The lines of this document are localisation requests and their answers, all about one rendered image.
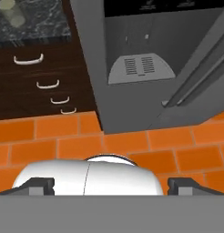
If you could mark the grey fridge door with dispenser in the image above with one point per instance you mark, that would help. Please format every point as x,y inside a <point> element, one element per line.
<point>98,75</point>

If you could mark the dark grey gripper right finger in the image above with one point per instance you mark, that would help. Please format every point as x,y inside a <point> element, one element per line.
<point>177,184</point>

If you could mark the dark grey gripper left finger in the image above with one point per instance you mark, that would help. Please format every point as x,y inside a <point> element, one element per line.
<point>41,184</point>

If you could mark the dark wooden drawer front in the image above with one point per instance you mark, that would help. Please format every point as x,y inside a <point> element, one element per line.
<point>25,111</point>
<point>13,83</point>
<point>19,98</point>
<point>62,57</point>

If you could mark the plain grey fridge door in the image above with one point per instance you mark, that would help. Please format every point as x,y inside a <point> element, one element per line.
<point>208,100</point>

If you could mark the white rounded shell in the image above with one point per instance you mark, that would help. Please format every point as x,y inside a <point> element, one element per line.
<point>86,179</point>

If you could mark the glass of pale lemonade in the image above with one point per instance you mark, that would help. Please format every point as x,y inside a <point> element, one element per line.
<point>16,18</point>

